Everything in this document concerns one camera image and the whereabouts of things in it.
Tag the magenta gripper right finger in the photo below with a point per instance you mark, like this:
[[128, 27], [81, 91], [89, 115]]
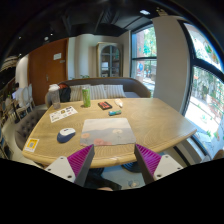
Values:
[[154, 166]]

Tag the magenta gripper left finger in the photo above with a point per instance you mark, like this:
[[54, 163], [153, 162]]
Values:
[[75, 167]]

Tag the blue white computer mouse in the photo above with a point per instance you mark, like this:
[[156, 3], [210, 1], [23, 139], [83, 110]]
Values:
[[65, 135]]

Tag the pastel landscape mouse pad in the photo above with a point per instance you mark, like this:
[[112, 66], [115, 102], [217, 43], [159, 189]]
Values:
[[107, 131]]

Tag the white printed paper sheet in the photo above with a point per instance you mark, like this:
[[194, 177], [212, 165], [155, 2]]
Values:
[[63, 113]]

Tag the yellow white sticker card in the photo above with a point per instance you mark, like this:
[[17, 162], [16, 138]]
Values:
[[31, 144]]

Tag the teal small eraser block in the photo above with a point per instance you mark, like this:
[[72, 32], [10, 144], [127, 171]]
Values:
[[112, 113]]

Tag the black red small box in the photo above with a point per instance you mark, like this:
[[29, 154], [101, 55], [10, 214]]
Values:
[[104, 105]]

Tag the green drink can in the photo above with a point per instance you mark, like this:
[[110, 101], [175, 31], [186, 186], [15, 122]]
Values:
[[86, 97]]

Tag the grey tufted chair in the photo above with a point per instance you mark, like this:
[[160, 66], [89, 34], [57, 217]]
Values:
[[25, 126]]

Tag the cream wrapped small object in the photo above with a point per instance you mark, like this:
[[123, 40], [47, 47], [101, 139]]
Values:
[[119, 103]]

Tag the striped white cushion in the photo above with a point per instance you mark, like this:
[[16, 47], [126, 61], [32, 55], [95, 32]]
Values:
[[97, 92]]

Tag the brown curved sofa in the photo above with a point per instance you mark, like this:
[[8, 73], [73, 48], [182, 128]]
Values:
[[132, 88]]

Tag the person in white shirt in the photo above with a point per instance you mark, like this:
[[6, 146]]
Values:
[[16, 95]]

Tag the orange wooden door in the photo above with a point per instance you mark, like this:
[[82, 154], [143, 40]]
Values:
[[47, 65]]

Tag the arched glass display cabinet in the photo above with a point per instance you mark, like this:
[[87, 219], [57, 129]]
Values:
[[109, 59]]

